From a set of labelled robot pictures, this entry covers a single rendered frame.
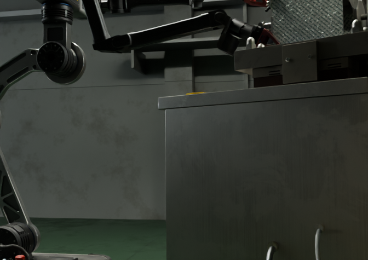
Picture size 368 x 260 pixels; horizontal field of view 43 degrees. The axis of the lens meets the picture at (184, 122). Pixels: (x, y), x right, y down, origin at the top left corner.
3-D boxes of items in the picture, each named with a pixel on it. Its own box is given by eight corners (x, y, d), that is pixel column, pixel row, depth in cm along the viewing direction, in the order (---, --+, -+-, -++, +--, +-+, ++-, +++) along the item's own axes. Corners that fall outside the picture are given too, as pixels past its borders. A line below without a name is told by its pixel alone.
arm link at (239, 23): (231, 15, 165) (238, 20, 169) (222, 32, 165) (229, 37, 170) (247, 21, 161) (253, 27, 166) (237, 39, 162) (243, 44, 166)
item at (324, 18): (274, 63, 157) (272, 9, 158) (344, 53, 144) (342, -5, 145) (273, 63, 157) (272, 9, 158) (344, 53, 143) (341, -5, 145)
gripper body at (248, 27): (249, 44, 157) (233, 36, 161) (263, 49, 165) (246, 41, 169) (258, 26, 155) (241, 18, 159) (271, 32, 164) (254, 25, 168)
